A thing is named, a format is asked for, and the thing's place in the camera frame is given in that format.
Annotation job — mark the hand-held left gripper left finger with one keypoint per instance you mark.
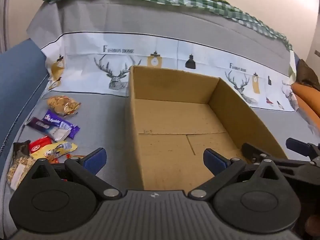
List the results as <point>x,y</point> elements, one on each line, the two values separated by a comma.
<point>95,161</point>

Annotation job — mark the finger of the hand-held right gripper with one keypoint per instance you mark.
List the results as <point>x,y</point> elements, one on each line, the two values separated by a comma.
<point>297,145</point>
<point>250,150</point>

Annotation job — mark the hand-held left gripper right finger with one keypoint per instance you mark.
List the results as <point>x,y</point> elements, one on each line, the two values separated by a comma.
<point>213,161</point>

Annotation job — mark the cardboard box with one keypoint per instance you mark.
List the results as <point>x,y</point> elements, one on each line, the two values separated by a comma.
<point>175,120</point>

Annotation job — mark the red yellow snack packet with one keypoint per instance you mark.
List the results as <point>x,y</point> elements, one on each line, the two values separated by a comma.
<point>40,144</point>

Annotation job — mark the dark brown cracker packet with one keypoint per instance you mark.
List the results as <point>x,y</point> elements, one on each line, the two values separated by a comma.
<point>21,148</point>

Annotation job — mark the orange snack packet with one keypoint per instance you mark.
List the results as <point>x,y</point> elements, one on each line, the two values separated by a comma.
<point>73,157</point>

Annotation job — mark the white snack packet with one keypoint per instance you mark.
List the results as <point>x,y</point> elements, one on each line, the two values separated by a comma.
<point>59,133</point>

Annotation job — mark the orange cushion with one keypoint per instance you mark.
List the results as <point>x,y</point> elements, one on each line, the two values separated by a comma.
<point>303,97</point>

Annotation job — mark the purple chocolate packet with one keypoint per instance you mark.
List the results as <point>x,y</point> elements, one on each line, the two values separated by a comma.
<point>53,120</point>

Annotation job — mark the clear bag of round cookies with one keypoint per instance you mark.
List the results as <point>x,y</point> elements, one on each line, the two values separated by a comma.
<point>62,103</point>

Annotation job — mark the dark purple white-label packet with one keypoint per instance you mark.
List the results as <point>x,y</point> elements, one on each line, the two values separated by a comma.
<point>37,124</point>

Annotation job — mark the brown cushion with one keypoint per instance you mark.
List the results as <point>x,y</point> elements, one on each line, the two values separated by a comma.
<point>306,73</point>

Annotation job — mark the speckled beige snack packet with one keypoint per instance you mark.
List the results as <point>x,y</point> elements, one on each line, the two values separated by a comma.
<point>18,171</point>

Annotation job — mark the blue sofa armrest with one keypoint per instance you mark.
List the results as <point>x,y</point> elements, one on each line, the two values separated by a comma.
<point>20,80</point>

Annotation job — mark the grey deer-print sofa cover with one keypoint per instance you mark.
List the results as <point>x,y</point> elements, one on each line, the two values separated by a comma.
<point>100,17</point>

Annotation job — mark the grey curtain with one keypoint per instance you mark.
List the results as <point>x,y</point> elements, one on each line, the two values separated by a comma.
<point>4,15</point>

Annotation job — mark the wall outlet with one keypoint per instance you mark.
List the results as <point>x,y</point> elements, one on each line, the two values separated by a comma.
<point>317,53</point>

